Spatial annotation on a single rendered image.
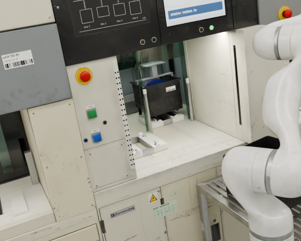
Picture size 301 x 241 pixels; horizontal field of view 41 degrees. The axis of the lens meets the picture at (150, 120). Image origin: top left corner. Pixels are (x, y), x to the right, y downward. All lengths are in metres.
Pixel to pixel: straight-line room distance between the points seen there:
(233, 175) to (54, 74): 0.76
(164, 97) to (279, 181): 1.32
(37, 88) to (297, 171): 0.93
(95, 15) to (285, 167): 0.88
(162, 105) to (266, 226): 1.28
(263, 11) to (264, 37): 0.67
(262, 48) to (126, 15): 0.57
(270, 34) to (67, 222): 1.06
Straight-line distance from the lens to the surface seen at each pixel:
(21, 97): 1.50
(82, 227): 1.73
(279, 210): 1.15
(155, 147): 1.94
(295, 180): 1.04
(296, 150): 1.06
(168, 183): 1.81
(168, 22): 1.64
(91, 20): 1.53
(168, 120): 2.30
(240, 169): 1.08
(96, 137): 1.59
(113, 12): 1.55
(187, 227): 1.95
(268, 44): 1.23
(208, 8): 1.73
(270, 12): 1.92
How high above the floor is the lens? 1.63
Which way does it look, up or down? 18 degrees down
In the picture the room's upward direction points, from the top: 9 degrees counter-clockwise
